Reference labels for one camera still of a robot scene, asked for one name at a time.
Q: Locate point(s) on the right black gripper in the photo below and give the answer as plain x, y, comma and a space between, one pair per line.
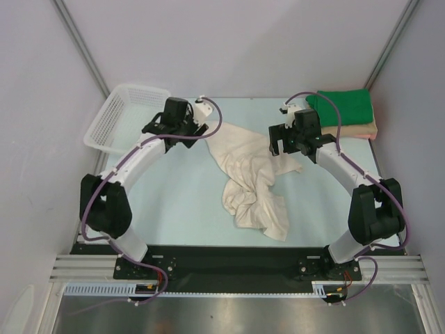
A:
281, 133

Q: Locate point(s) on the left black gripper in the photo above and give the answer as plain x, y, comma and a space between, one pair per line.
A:
196, 127

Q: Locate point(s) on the cream white t shirt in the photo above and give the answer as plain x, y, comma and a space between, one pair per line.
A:
244, 156

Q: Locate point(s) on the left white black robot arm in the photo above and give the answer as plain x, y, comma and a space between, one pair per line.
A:
104, 204

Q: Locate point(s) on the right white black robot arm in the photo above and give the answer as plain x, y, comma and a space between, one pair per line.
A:
376, 207

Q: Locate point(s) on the white plastic mesh basket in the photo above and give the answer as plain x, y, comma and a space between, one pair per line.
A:
118, 124

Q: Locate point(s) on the tan folded t shirt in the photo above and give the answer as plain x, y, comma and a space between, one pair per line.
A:
351, 130

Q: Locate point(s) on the green folded t shirt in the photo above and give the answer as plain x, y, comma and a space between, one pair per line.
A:
355, 107

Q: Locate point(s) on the pink folded t shirt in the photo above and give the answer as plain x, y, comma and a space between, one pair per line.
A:
366, 136

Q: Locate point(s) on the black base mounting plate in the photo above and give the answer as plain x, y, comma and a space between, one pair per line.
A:
232, 270

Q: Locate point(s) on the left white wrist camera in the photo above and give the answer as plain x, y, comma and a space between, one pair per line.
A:
201, 110

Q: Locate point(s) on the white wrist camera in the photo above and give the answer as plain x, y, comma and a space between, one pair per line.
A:
201, 110
289, 111

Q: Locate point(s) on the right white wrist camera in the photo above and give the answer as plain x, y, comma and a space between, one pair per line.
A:
289, 111

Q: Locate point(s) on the white slotted cable duct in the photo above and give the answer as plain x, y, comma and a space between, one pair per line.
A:
101, 288

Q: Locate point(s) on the aluminium frame rail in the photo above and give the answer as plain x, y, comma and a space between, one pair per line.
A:
106, 268

